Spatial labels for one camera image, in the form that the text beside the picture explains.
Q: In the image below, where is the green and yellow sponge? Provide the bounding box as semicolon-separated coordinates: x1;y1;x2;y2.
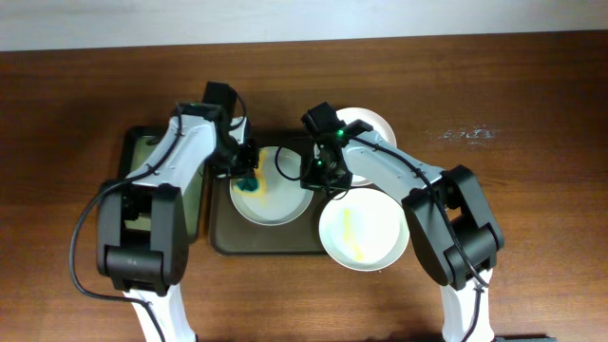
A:
235;148;267;197

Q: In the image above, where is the light grey plate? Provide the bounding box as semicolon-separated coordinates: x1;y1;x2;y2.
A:
229;146;314;226

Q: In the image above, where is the pink rimmed white plate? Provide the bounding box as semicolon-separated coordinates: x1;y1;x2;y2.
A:
336;107;397;187

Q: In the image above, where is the white plate yellow stain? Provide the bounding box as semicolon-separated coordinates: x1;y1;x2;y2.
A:
318;188;409;272

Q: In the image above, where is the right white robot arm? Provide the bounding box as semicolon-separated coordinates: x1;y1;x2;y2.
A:
303;119;504;341

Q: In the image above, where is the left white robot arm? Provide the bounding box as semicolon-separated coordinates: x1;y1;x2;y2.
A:
97;100;257;341

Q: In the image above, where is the large dark brown tray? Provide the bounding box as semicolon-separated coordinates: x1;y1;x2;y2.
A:
208;130;328;255

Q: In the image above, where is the small green tray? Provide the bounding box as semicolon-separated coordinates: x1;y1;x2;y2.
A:
118;126;207;244

